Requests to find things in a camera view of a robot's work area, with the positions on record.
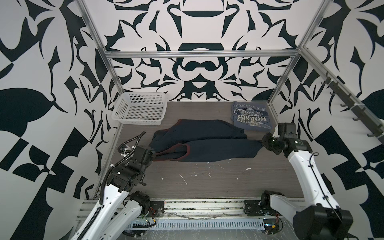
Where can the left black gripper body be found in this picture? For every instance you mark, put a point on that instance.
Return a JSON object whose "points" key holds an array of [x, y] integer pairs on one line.
{"points": [[141, 170]]}

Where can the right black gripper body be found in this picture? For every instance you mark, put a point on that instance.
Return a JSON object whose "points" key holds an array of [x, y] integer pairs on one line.
{"points": [[272, 142]]}

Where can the blue grey tank top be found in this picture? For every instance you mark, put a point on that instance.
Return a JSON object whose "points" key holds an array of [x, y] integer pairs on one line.
{"points": [[251, 116]]}

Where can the black printed tank top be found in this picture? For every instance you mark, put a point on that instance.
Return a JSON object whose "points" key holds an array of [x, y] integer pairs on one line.
{"points": [[203, 141]]}

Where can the white plastic laundry basket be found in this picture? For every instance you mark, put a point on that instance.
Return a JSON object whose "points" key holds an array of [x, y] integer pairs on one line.
{"points": [[140, 108]]}

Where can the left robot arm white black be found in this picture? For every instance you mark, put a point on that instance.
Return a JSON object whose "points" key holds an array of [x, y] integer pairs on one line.
{"points": [[117, 206]]}

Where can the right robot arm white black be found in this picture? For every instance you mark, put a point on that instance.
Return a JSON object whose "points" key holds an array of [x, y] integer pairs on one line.
{"points": [[322, 218]]}

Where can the small electronics board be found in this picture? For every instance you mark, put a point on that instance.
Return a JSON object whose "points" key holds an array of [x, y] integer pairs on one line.
{"points": [[271, 227]]}

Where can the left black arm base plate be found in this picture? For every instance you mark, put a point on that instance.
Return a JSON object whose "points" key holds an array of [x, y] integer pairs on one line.
{"points": [[156, 209]]}

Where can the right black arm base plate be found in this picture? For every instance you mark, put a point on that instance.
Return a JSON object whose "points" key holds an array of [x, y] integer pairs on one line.
{"points": [[252, 208]]}

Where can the white slotted cable duct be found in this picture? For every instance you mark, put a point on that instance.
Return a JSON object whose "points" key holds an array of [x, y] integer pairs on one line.
{"points": [[205, 224]]}

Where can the black wall hook rack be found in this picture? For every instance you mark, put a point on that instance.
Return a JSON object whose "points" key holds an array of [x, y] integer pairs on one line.
{"points": [[360, 110]]}

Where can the aluminium frame crossbar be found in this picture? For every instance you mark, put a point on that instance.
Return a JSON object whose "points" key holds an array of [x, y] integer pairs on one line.
{"points": [[201, 54]]}

